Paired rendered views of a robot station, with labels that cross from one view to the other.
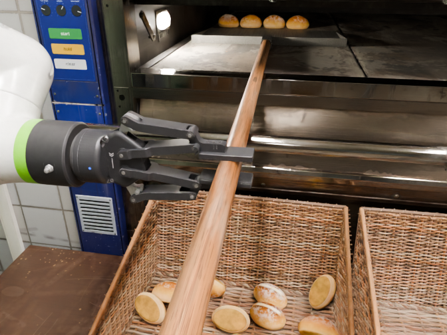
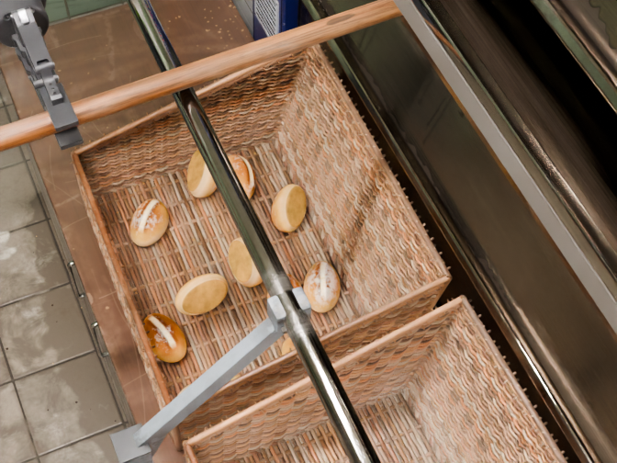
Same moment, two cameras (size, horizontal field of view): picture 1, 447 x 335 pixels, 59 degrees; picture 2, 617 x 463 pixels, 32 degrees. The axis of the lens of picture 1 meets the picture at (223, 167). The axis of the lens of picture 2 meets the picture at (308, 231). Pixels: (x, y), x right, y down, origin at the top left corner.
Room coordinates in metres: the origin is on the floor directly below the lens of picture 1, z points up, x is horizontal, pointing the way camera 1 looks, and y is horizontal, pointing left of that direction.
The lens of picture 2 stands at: (0.22, -0.87, 2.26)
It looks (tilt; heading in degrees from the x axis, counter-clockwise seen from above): 57 degrees down; 53
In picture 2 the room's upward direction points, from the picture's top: 3 degrees clockwise
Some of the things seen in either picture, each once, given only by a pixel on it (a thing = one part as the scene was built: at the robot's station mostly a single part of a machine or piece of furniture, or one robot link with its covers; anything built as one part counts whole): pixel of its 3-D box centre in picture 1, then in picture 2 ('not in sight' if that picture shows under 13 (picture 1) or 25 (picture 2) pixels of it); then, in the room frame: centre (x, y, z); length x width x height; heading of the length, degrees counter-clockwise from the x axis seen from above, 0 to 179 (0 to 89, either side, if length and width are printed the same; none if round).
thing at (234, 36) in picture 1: (269, 32); not in sight; (1.64, -0.18, 1.19); 0.55 x 0.36 x 0.03; 82
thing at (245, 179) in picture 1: (226, 178); (63, 125); (0.47, 0.00, 1.18); 0.07 x 0.03 x 0.01; 81
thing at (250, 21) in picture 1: (251, 20); not in sight; (1.91, -0.13, 1.21); 0.10 x 0.07 x 0.05; 83
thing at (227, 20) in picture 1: (228, 20); not in sight; (1.93, -0.02, 1.21); 0.10 x 0.07 x 0.05; 75
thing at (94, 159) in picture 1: (115, 157); (24, 32); (0.50, 0.15, 1.20); 0.09 x 0.07 x 0.08; 81
